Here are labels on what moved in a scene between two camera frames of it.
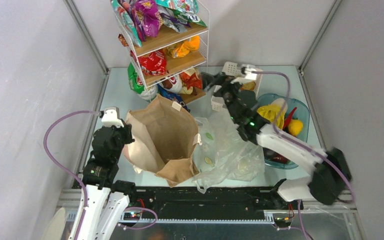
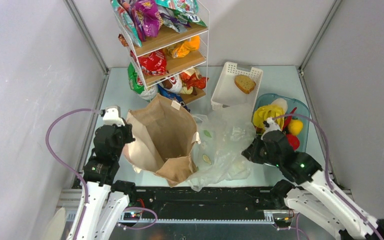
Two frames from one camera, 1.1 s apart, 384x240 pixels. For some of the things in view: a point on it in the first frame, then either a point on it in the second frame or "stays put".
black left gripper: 127,130 stays put
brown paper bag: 166,142 stays put
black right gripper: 208,79 to 250,152
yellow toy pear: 295,126 stays put
